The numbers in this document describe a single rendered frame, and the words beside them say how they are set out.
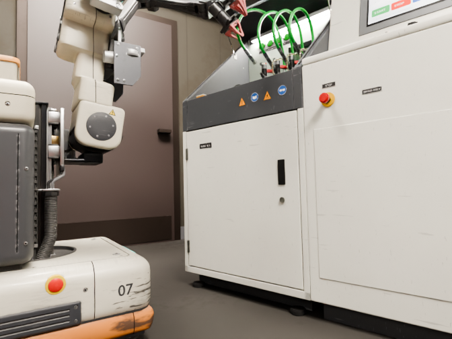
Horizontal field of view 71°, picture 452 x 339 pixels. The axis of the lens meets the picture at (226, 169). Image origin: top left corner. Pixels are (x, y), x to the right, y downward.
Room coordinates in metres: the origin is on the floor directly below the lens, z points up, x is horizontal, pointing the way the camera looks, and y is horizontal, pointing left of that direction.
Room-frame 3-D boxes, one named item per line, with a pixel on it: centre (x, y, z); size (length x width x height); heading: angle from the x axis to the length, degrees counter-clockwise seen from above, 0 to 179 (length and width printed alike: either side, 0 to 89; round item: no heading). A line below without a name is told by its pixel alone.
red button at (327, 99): (1.12, -0.36, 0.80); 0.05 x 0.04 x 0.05; 48
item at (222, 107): (1.45, -0.05, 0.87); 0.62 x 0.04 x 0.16; 48
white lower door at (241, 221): (1.44, -0.04, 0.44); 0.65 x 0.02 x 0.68; 48
